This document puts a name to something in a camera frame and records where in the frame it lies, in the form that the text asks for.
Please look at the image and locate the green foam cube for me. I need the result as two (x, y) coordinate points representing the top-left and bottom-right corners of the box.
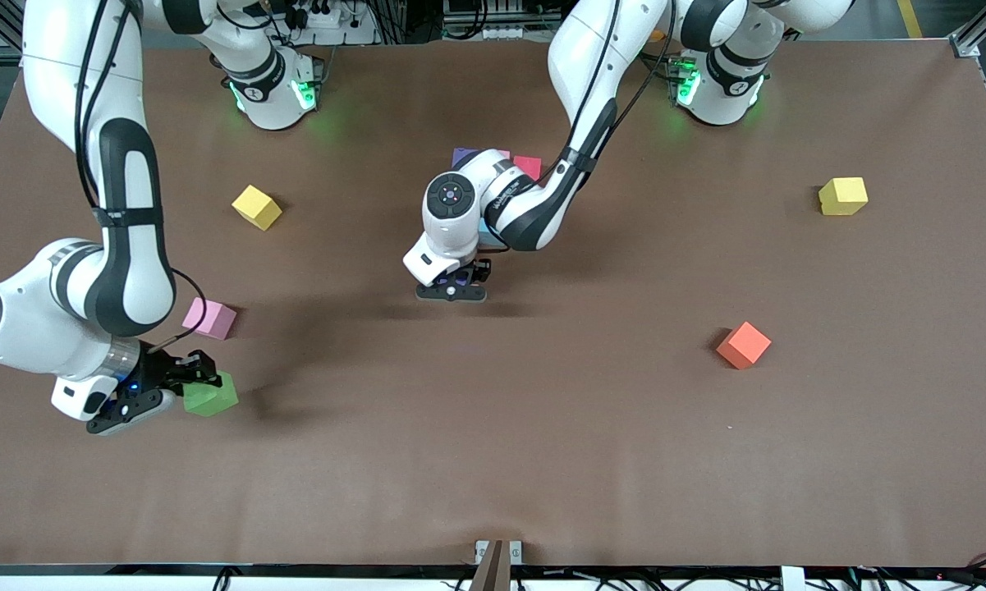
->
(182, 371), (240, 418)

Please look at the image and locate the orange foam cube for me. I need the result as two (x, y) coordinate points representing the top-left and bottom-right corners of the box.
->
(716, 321), (772, 371)

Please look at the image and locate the yellow foam cube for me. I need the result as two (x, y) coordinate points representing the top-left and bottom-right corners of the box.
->
(819, 177), (869, 217)
(232, 185), (283, 231)

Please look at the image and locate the large white power strip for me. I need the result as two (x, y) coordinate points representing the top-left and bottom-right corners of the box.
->
(283, 0), (378, 47)

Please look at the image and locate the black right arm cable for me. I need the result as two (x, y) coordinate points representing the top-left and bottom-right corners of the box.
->
(146, 268), (209, 355)

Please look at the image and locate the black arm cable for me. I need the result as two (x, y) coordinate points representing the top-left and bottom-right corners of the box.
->
(538, 0), (678, 181)
(146, 268), (209, 355)

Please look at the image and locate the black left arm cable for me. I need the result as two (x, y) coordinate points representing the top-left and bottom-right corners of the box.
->
(538, 0), (678, 181)

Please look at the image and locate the aluminium frame post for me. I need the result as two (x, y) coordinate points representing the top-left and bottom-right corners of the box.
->
(375, 0), (407, 44)

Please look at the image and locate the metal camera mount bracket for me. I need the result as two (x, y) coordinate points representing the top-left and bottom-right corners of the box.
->
(470, 538), (525, 591)

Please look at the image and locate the black cable bundle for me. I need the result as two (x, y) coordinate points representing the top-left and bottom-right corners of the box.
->
(846, 552), (986, 591)

